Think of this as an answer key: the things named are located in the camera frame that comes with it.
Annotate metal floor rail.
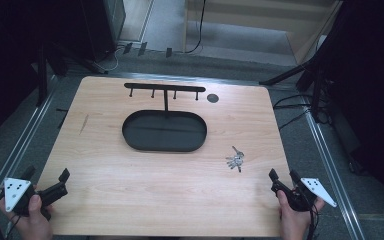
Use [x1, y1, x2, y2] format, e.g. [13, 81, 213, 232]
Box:
[0, 75, 58, 234]
[303, 109, 367, 240]

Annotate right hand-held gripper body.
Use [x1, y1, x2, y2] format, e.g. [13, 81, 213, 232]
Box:
[271, 177, 338, 213]

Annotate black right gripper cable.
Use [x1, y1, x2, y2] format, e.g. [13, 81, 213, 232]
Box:
[305, 205, 320, 240]

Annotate black key rack with tray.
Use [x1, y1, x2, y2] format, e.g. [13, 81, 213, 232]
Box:
[121, 82, 208, 153]

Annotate person's right hand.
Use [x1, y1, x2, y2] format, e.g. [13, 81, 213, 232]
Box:
[276, 189, 326, 240]

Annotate white floor cable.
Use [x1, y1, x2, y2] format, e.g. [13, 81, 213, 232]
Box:
[92, 45, 120, 73]

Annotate person's left hand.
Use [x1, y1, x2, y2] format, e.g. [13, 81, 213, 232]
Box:
[0, 194, 55, 240]

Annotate dark cabinet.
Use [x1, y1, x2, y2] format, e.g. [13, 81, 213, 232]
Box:
[78, 0, 127, 62]

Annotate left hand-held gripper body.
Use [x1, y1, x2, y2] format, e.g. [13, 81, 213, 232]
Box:
[3, 177, 70, 217]

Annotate black floor cables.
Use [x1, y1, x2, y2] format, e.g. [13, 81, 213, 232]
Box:
[272, 93, 318, 132]

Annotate bunch of silver keys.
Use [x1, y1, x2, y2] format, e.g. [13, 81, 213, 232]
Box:
[225, 145, 246, 174]

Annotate black hanging cable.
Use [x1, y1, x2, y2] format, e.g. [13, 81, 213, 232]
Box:
[184, 0, 208, 55]

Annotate black tripod stand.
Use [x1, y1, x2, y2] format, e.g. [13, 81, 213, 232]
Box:
[29, 39, 110, 108]
[259, 55, 331, 124]

